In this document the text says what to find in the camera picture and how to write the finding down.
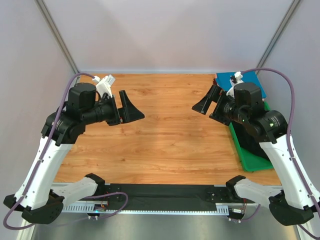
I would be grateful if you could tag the black t-shirt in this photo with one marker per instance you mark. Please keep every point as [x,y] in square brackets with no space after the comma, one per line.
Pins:
[247,142]

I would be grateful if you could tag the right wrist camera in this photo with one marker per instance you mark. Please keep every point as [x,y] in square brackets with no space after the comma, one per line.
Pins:
[234,80]

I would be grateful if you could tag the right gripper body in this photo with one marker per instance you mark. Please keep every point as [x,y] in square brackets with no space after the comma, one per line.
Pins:
[220,107]

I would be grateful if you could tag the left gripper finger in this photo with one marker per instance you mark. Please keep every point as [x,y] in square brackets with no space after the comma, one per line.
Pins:
[130,114]
[126,104]

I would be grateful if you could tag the blue folded t-shirt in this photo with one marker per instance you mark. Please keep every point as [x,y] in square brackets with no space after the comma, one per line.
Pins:
[223,80]

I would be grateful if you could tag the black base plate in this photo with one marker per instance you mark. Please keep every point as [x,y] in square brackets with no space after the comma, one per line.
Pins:
[172,197]

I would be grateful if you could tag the aluminium frame post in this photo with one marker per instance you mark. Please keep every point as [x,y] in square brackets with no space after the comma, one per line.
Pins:
[293,7]
[44,10]

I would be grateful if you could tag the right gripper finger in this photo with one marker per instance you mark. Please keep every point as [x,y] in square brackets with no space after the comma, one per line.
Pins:
[214,94]
[203,105]

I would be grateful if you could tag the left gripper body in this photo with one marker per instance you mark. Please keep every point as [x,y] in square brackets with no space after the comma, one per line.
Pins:
[114,110]

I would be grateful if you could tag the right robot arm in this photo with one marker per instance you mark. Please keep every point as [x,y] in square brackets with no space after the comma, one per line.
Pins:
[291,205]

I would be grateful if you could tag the green plastic tray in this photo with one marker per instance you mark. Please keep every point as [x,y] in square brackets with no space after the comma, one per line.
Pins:
[250,162]

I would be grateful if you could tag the right aluminium frame post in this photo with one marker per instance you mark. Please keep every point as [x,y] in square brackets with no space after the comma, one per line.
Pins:
[293,7]

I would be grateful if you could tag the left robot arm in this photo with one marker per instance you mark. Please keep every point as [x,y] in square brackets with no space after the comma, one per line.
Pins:
[37,201]

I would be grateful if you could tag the left aluminium frame post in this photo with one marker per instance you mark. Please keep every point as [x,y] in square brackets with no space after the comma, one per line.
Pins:
[44,10]

